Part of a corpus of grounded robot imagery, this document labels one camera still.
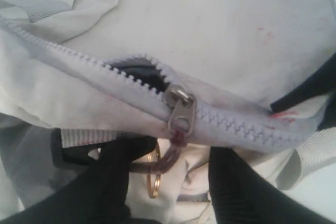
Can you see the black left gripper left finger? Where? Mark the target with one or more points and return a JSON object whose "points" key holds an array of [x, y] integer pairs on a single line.
{"points": [[96, 196]]}

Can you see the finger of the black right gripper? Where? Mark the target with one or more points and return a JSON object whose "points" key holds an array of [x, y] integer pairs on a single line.
{"points": [[321, 82]]}

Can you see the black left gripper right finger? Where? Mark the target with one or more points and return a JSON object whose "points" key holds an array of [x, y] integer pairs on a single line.
{"points": [[240, 195]]}

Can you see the white fabric backpack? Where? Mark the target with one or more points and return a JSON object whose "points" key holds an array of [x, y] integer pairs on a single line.
{"points": [[193, 74]]}

